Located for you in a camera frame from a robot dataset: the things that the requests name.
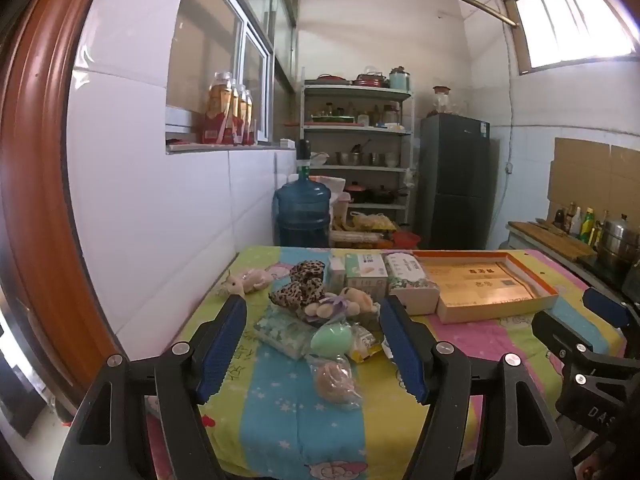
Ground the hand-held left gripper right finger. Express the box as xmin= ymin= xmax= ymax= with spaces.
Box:
xmin=378 ymin=294 xmax=576 ymax=480

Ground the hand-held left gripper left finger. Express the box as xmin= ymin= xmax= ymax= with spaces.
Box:
xmin=52 ymin=294 xmax=248 ymax=480

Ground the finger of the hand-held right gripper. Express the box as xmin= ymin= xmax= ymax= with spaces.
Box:
xmin=582 ymin=287 xmax=635 ymax=332
xmin=531 ymin=310 xmax=603 ymax=386

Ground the yellow white packet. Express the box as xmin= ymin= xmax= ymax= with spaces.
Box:
xmin=350 ymin=325 xmax=383 ymax=363

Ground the green floral tissue pack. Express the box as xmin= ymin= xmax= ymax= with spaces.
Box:
xmin=254 ymin=307 xmax=321 ymax=361

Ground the beige plush bear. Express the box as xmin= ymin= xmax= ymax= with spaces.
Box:
xmin=340 ymin=287 xmax=379 ymax=317

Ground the pink plush toy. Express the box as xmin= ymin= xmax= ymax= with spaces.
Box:
xmin=220 ymin=267 xmax=275 ymax=298

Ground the green egg-shaped sponge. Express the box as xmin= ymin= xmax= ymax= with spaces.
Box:
xmin=310 ymin=322 xmax=353 ymax=353

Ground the beige sponge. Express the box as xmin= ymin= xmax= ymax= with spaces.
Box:
xmin=306 ymin=355 xmax=363 ymax=411

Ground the orange cardboard tray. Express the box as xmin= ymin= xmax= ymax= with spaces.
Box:
xmin=412 ymin=250 xmax=560 ymax=324

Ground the plush bear with purple bow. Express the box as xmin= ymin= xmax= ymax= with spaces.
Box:
xmin=300 ymin=294 xmax=347 ymax=320

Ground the leopard print cloth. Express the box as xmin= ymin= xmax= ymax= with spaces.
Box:
xmin=269 ymin=261 xmax=328 ymax=308

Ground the steel steamer pot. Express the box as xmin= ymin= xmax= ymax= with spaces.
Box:
xmin=597 ymin=214 xmax=640 ymax=273

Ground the floral tissue box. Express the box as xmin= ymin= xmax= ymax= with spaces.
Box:
xmin=384 ymin=251 xmax=441 ymax=316

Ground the green yellow bottle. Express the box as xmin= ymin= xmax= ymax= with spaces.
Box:
xmin=580 ymin=207 xmax=596 ymax=246

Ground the colourful printed blanket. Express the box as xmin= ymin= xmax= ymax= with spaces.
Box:
xmin=145 ymin=245 xmax=631 ymax=480

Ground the green white tissue box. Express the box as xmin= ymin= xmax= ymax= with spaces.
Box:
xmin=345 ymin=252 xmax=391 ymax=302

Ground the kitchen counter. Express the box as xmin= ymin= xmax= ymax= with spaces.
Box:
xmin=506 ymin=220 xmax=640 ymax=306

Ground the plastic bag of yellow food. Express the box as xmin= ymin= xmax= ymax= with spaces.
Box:
xmin=350 ymin=211 xmax=398 ymax=233

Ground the blue water jug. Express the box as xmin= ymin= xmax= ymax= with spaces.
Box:
xmin=272 ymin=172 xmax=332 ymax=248

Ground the black wok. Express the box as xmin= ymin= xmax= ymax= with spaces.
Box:
xmin=345 ymin=182 xmax=373 ymax=204

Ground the dark grey refrigerator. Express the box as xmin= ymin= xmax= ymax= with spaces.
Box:
xmin=417 ymin=114 xmax=493 ymax=251

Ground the white metal shelf rack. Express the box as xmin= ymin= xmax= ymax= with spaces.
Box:
xmin=300 ymin=79 xmax=416 ymax=233

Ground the glass jar with brown lid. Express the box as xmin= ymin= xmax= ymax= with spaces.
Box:
xmin=427 ymin=86 xmax=453 ymax=117

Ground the bright outer window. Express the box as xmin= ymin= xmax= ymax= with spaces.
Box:
xmin=502 ymin=0 xmax=638 ymax=76

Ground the wall cable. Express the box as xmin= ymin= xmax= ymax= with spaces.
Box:
xmin=504 ymin=25 xmax=517 ymax=166

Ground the brown wooden door frame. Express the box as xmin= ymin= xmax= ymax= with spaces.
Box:
xmin=0 ymin=0 xmax=131 ymax=426

